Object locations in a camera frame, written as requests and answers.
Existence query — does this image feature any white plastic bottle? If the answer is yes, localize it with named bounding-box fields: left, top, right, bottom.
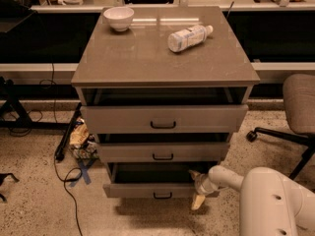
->
left=167, top=25, right=214, bottom=53

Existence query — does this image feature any blue tape cross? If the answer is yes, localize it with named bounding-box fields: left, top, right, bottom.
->
left=69, top=158, right=95, bottom=187

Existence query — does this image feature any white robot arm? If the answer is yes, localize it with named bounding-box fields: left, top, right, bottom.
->
left=190, top=165, right=315, bottom=236

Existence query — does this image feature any black clip on floor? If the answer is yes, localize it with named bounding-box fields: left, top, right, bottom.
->
left=0, top=173, right=20, bottom=204

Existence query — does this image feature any grey office chair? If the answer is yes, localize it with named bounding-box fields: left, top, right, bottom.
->
left=246, top=74, right=315, bottom=180

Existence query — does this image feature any grey drawer cabinet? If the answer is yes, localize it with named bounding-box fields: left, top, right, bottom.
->
left=71, top=6, right=261, bottom=189

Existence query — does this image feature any grey drawer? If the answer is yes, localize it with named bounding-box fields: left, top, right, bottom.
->
left=96, top=142, right=229, bottom=162
left=81, top=105, right=248, bottom=134
left=103, top=161, right=216, bottom=200

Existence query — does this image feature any grey bottom drawer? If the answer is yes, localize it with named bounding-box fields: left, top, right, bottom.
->
left=103, top=161, right=216, bottom=200

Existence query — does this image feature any white ceramic bowl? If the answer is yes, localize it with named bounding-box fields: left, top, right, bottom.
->
left=103, top=7, right=134, bottom=31

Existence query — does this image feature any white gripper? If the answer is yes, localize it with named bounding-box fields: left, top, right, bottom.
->
left=189, top=170, right=218, bottom=210

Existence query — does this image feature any black desk leg frame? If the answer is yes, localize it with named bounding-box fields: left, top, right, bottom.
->
left=0, top=76, right=70, bottom=132

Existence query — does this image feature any grey top drawer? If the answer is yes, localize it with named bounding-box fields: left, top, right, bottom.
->
left=81, top=105, right=248, bottom=134

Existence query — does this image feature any grey middle drawer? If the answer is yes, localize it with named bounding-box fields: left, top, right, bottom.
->
left=96, top=142, right=229, bottom=162

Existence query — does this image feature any black power strip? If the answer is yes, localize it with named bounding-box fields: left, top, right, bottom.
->
left=54, top=103, right=82, bottom=161

